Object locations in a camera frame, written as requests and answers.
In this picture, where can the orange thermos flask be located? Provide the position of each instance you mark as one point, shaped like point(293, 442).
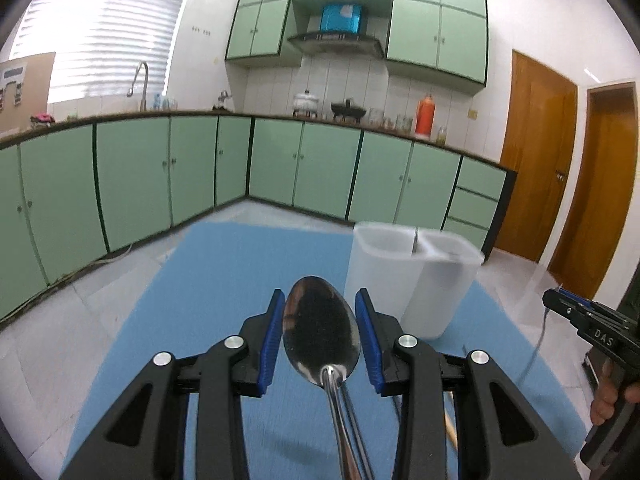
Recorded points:
point(425, 117)

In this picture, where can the range hood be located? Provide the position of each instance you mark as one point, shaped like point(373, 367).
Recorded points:
point(335, 42)

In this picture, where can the black wok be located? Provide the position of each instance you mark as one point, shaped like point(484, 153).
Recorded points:
point(348, 108)

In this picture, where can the metal kitchen faucet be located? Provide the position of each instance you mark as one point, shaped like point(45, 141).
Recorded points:
point(145, 85)

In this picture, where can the pink cloth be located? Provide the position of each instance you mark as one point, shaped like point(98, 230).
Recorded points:
point(42, 118)

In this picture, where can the cardboard board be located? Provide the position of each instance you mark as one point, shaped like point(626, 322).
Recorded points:
point(35, 90)

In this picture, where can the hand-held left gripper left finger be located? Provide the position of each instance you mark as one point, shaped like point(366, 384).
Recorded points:
point(272, 342)

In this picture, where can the person's right hand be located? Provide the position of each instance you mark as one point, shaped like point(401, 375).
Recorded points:
point(602, 400)

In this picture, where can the metal spoon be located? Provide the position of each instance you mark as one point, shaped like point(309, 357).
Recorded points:
point(320, 330)

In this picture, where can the green lower kitchen cabinets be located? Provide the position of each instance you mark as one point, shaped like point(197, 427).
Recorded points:
point(200, 170)

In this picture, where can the glass jar with yellow contents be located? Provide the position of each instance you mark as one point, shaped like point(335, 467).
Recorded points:
point(441, 136)

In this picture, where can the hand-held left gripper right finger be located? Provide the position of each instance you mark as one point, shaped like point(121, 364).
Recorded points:
point(367, 342)

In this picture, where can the window blinds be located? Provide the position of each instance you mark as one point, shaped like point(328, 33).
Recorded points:
point(100, 35)

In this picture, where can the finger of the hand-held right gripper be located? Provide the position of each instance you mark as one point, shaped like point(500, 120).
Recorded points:
point(575, 298)
point(565, 310)

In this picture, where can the bottles beside sink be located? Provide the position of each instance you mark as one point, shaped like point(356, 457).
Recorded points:
point(164, 102)

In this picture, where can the white utensil holder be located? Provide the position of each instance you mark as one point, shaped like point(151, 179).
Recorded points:
point(380, 270)

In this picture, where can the blue box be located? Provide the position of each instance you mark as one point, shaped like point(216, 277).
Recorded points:
point(342, 17)

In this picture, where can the wall hooks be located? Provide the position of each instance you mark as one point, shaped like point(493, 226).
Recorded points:
point(201, 30)

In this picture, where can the small glass jar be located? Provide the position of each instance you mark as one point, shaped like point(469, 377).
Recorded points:
point(388, 123)

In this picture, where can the wooden chopstick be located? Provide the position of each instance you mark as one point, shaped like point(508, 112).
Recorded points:
point(451, 425)

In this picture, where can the small figurine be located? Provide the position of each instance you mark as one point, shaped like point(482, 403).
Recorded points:
point(223, 100)

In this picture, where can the blue tablecloth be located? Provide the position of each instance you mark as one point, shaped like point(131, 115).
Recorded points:
point(225, 270)

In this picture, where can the white cooking pot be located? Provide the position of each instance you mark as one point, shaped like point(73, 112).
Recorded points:
point(306, 101)

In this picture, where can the green upper wall cabinets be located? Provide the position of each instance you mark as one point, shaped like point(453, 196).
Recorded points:
point(450, 25)

